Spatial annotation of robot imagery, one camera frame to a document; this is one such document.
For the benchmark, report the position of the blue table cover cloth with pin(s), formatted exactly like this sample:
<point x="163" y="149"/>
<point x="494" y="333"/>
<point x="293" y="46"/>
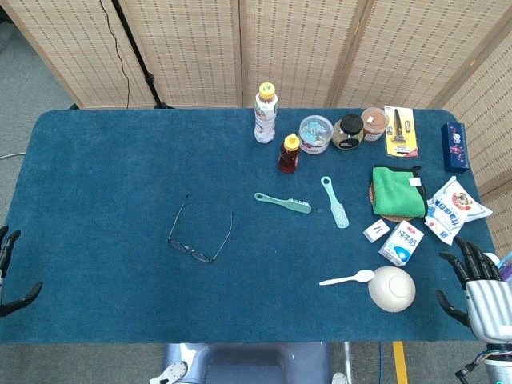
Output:
<point x="120" y="172"/>

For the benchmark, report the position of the small white cardboard box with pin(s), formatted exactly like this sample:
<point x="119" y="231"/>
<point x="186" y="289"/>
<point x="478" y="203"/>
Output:
<point x="376" y="231"/>

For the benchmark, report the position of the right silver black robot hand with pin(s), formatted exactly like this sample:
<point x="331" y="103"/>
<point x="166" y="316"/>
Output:
<point x="488" y="304"/>

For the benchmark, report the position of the clear tub of binder clips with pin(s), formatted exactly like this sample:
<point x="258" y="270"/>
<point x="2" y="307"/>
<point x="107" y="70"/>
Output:
<point x="315" y="134"/>

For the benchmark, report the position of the mint green scrub brush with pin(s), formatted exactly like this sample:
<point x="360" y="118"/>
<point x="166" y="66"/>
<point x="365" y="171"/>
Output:
<point x="284" y="203"/>
<point x="336" y="206"/>

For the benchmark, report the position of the green microfibre cloth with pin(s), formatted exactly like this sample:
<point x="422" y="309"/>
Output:
<point x="396" y="192"/>

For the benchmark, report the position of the white printed food bag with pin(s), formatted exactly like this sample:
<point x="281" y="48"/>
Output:
<point x="454" y="208"/>

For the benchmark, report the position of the white ceramic bowl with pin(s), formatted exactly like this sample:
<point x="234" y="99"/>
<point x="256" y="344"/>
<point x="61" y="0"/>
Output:
<point x="392" y="290"/>

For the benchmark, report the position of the drink bottle with yellow cap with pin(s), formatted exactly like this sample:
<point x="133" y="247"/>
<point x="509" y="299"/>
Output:
<point x="265" y="120"/>

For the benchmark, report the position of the woven bamboo folding screen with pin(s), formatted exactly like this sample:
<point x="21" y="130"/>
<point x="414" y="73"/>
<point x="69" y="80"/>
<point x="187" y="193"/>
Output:
<point x="192" y="48"/>

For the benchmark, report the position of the black thin-frame eyeglasses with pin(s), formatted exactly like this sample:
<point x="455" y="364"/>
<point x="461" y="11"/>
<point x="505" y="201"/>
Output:
<point x="202" y="256"/>

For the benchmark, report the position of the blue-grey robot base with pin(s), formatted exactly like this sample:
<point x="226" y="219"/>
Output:
<point x="248" y="364"/>

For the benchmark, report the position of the metal table leg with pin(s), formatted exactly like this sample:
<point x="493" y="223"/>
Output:
<point x="349" y="360"/>

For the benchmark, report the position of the white plastic spoon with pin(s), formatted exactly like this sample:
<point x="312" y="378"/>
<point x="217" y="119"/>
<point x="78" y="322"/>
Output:
<point x="344" y="279"/>

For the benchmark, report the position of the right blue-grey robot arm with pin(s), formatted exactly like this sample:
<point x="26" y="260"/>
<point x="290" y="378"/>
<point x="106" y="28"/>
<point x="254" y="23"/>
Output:
<point x="498" y="366"/>

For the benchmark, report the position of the black tripod stand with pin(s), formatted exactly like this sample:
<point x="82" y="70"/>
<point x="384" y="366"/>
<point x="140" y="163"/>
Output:
<point x="138" y="56"/>

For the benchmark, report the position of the round woven coaster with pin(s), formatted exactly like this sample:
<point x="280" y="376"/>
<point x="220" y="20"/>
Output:
<point x="394" y="220"/>

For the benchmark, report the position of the bear-shaped honey bottle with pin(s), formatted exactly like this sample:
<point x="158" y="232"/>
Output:
<point x="289" y="158"/>

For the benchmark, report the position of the purple white tube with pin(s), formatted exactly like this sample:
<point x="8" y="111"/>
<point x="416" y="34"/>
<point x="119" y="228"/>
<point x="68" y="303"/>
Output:
<point x="508" y="273"/>

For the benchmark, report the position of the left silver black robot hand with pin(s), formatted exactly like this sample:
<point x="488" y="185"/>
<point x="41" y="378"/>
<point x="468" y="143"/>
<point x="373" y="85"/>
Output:
<point x="10" y="244"/>

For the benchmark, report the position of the clear tub of brown sauce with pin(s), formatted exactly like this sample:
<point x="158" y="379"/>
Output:
<point x="374" y="124"/>

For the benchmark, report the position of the dark blue printed box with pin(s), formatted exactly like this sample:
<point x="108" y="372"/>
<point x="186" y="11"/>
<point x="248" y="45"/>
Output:
<point x="455" y="146"/>

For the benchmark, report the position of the razor on yellow card pack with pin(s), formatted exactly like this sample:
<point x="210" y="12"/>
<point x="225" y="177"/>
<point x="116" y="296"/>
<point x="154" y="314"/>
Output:
<point x="400" y="132"/>

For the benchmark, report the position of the white blue milk carton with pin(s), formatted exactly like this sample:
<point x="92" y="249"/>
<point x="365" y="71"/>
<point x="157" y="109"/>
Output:
<point x="402" y="244"/>

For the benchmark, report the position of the light blue plastic cup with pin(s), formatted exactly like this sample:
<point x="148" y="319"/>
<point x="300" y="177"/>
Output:
<point x="508" y="257"/>

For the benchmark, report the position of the spice jar with black lid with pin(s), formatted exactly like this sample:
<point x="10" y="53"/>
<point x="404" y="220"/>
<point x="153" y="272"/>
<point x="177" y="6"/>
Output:
<point x="348" y="132"/>

